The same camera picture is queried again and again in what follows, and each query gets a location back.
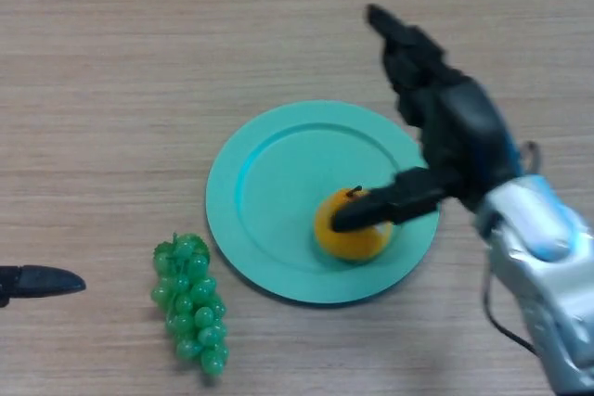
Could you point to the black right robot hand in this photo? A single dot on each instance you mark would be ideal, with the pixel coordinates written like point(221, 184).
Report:
point(459, 127)

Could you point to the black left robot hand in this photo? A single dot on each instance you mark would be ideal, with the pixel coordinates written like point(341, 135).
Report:
point(42, 281)

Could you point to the yellow pear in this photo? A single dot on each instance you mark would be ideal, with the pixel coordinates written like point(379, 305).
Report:
point(352, 245)

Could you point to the round teal plate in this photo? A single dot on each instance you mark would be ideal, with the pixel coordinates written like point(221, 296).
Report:
point(278, 210)

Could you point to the green grape bunch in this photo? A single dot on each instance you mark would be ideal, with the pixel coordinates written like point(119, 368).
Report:
point(197, 317)

